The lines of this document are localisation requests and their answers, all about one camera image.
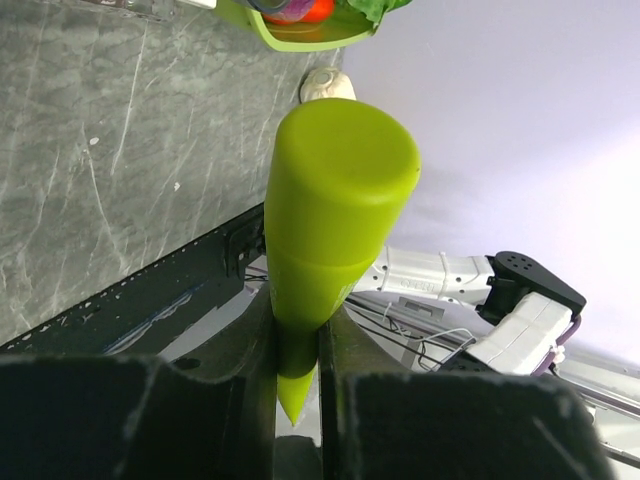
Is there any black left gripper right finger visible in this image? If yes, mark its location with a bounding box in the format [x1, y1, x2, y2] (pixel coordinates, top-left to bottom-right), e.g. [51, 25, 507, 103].
[318, 308, 415, 479]

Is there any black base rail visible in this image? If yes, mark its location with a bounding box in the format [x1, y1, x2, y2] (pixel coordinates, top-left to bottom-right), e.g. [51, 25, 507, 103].
[1, 205, 265, 356]

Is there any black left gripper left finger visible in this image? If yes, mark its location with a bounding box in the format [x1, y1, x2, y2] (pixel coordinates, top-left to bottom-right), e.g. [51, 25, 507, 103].
[174, 287, 277, 479]

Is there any aluminium frame rail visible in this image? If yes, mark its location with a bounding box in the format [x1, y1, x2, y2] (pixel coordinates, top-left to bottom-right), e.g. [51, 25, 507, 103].
[345, 292, 639, 479]

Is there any green plastic vegetable basket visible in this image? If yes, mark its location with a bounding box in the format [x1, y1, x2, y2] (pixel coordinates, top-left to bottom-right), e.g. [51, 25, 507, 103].
[214, 1, 376, 53]

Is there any small red pepper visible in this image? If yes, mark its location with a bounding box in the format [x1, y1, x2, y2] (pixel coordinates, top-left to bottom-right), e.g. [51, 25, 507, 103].
[262, 0, 335, 25]

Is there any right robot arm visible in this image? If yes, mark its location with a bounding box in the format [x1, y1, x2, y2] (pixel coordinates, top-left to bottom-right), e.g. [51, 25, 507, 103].
[354, 247, 586, 375]

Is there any yellow cabbage by arm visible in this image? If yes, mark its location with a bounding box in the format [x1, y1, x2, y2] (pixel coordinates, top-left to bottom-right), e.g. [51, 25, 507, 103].
[299, 67, 357, 103]

